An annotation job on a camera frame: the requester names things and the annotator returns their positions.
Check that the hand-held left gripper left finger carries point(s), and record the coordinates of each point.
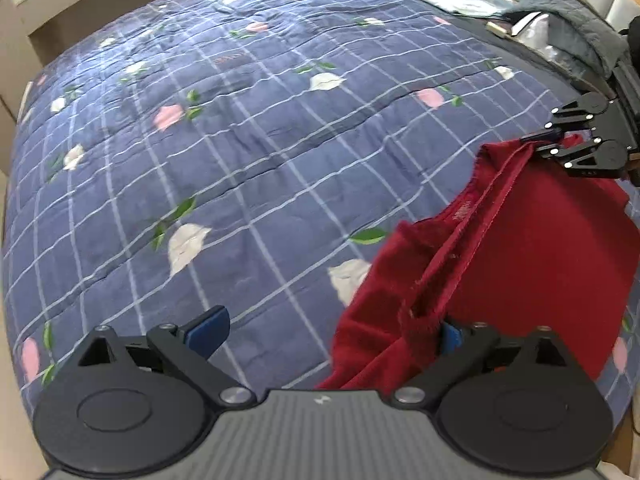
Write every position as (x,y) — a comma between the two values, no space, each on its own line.
(210,331)

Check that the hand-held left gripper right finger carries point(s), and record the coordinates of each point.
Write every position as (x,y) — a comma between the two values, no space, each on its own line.
(451,339)

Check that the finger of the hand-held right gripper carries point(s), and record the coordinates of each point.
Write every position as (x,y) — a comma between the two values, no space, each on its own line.
(590,157)
(582,110)

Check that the red long-sleeved sweater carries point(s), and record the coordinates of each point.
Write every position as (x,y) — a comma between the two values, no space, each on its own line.
(525,270)

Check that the grey folded blanket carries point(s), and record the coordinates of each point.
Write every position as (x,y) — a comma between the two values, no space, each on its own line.
(570,25)

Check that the clear plastic bag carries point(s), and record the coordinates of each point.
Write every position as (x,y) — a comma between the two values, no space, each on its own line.
(537,35)

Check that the white power adapter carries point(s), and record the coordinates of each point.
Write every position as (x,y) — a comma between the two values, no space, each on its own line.
(497,28)

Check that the blue plaid floral quilt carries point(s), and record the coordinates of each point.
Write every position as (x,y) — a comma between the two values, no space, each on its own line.
(225,135)

